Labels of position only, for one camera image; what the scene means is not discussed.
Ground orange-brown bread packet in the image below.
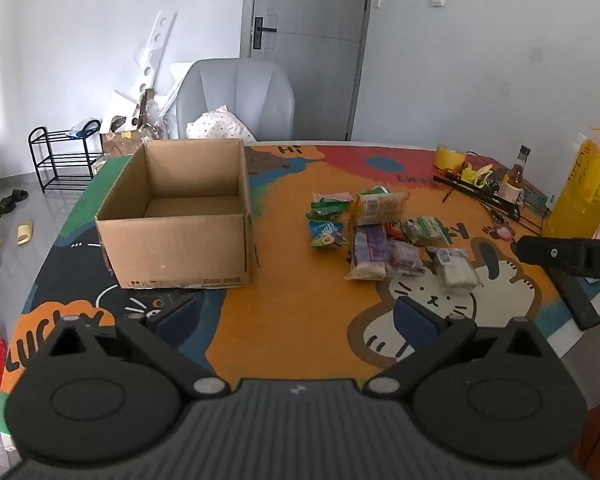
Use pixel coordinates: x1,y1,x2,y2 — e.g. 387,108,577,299
350,189,412,227

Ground brown cardboard box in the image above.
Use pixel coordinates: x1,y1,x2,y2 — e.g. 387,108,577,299
95,138,254,290

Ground yellow plastic bag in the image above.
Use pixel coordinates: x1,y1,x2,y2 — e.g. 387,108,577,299
542,120,600,242

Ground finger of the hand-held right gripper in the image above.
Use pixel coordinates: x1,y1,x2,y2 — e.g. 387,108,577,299
512,235,592,278

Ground blue item on rack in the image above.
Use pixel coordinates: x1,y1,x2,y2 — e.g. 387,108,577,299
69,119,102,139

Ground yellow green wrapper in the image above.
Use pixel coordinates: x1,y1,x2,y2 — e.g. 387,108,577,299
460,162,496,187

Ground black shoe rack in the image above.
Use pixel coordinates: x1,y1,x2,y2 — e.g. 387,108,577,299
28,120,104,194

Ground glass bottle with amber liquid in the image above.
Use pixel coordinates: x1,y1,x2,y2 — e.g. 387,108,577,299
497,145,532,207

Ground small purple snack packet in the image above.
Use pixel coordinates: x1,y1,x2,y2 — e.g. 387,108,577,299
387,240,427,279

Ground large purple snack packet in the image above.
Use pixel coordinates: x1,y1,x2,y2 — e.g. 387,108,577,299
345,224,389,282

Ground black wire stand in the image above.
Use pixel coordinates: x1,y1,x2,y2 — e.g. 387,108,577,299
432,172,552,235

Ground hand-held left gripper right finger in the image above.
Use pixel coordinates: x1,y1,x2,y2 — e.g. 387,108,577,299
364,295,553,401

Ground green white snack packet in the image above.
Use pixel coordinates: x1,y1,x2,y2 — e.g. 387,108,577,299
401,215,452,247

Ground cardboard box with plastic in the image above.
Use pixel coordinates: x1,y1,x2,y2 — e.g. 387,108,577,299
100,129,148,159

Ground white grey snack packet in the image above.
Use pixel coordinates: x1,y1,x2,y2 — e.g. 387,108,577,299
426,246,483,290

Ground black sandals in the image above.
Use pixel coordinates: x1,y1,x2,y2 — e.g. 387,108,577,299
0,188,30,215

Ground keys with pink keychain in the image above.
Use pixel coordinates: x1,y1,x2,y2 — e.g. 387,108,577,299
489,209,519,242

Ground black door handle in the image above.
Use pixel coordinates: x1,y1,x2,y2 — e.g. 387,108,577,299
252,16,278,51

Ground yellow tape roll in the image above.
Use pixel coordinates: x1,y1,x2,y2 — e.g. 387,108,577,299
433,144,467,174

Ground grey door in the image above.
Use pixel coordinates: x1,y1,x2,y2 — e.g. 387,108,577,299
240,0,377,142

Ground white dotted pillow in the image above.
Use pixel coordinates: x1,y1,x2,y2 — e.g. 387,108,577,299
185,105,257,142

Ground white foam board with holes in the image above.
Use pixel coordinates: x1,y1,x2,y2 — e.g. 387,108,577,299
102,9,179,133

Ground grey armchair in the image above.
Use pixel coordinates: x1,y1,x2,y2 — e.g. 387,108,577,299
174,58,296,142

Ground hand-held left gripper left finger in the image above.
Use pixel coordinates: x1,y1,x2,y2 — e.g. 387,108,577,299
45,294,232,402

